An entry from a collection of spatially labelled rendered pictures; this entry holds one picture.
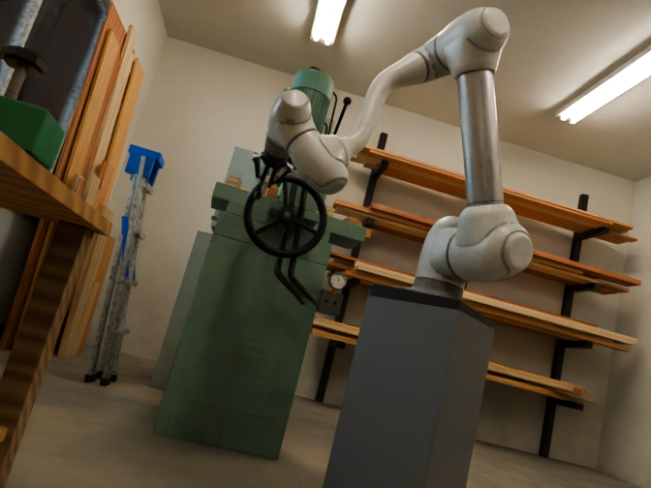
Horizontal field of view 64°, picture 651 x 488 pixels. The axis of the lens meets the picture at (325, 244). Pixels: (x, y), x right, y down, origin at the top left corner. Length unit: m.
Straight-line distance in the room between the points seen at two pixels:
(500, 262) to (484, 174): 0.25
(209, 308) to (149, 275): 2.59
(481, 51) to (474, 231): 0.49
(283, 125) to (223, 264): 0.69
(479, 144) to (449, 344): 0.55
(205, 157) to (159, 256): 0.93
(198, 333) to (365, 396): 0.66
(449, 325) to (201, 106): 3.69
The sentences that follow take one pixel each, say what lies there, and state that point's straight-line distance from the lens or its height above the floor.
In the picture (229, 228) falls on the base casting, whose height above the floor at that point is 0.75.
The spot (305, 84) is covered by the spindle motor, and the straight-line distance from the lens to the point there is 2.22.
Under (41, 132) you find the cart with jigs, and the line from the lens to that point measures 0.63.
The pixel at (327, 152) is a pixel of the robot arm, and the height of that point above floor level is 0.89.
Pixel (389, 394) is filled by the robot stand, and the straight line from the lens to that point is 1.51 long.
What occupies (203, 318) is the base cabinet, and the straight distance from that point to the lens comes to 1.88.
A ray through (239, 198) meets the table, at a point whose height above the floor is 0.86.
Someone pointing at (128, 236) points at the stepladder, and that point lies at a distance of 2.68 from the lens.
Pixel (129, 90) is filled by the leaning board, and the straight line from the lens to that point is 4.02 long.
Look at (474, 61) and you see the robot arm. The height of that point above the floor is 1.26.
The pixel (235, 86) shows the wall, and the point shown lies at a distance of 4.85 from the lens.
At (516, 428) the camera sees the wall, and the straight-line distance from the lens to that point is 5.00.
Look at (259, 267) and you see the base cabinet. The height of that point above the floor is 0.64.
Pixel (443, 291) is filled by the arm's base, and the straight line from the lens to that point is 1.58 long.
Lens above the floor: 0.41
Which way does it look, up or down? 11 degrees up
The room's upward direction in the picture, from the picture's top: 14 degrees clockwise
